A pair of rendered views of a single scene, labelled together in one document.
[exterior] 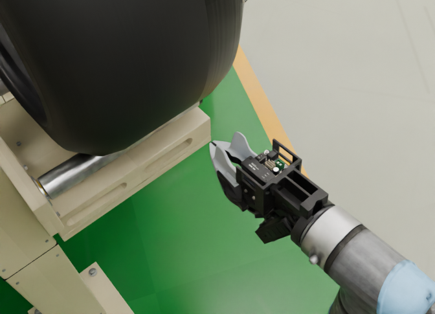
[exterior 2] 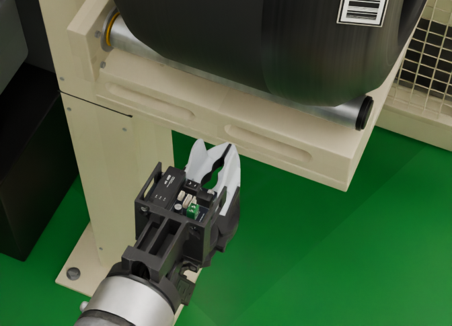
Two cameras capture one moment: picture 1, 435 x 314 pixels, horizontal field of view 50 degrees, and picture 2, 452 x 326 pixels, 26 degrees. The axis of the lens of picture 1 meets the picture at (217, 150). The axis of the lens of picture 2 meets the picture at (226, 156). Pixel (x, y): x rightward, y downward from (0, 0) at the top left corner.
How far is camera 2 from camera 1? 59 cm
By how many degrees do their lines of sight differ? 34
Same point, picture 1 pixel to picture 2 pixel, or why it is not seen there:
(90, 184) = (161, 76)
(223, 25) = (287, 20)
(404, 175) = not seen: outside the picture
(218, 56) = (276, 51)
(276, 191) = (148, 221)
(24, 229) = not seen: hidden behind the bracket
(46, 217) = (78, 51)
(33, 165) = not seen: hidden behind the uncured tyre
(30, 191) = (89, 11)
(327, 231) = (110, 293)
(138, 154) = (236, 102)
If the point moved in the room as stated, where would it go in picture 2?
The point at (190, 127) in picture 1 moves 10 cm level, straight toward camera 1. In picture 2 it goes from (318, 142) to (249, 178)
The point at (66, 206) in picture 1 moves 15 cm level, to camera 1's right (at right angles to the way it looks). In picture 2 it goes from (118, 68) to (165, 155)
